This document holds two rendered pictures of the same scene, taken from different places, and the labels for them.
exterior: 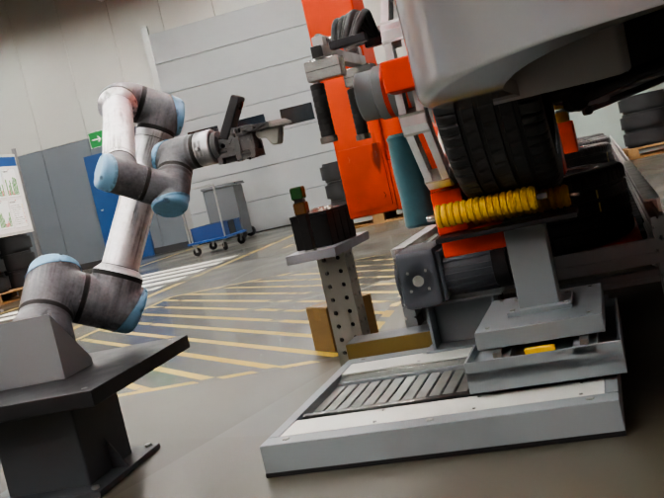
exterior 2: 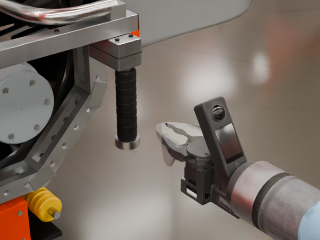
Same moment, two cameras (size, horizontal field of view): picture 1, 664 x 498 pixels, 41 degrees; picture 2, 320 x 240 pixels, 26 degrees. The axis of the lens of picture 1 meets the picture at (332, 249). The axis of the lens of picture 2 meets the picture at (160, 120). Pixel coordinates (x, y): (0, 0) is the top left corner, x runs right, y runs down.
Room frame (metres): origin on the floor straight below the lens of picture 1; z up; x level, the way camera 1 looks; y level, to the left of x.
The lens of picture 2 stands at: (3.08, 0.58, 1.37)
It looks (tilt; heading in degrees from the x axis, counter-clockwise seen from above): 28 degrees down; 213
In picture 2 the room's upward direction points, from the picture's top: straight up
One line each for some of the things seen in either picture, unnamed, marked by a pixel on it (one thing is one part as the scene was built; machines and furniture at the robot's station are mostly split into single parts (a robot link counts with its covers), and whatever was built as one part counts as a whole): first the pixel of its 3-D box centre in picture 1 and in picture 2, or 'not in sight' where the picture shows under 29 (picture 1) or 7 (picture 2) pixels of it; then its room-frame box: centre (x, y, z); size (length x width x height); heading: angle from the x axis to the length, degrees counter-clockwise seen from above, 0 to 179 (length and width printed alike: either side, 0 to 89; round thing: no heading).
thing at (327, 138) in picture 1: (322, 112); (126, 105); (2.20, -0.05, 0.83); 0.04 x 0.04 x 0.16
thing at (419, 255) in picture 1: (472, 287); not in sight; (2.60, -0.38, 0.26); 0.42 x 0.18 x 0.35; 72
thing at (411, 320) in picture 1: (553, 248); not in sight; (3.94, -0.97, 0.13); 2.47 x 0.85 x 0.27; 162
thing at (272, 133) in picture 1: (273, 132); (183, 142); (2.23, 0.08, 0.80); 0.09 x 0.03 x 0.06; 72
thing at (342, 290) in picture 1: (346, 308); not in sight; (3.04, 0.00, 0.21); 0.10 x 0.10 x 0.42; 72
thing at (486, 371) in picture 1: (548, 341); not in sight; (2.24, -0.49, 0.13); 0.50 x 0.36 x 0.10; 162
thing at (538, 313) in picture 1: (534, 270); not in sight; (2.24, -0.49, 0.32); 0.40 x 0.30 x 0.28; 162
